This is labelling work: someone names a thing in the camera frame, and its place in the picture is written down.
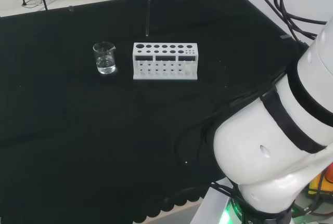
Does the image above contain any white test tube rack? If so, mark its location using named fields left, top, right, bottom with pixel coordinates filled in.
left=133, top=42, right=198, bottom=81

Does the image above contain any black bench cloth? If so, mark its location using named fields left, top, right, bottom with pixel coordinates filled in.
left=0, top=0, right=310, bottom=224

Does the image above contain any clear glass beaker with water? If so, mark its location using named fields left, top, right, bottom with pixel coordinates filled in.
left=93, top=41, right=117, bottom=75

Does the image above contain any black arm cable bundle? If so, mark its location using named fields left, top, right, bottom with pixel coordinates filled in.
left=251, top=0, right=328, bottom=44

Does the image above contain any yellow stop button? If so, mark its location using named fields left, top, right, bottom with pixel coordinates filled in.
left=308, top=163, right=333, bottom=196

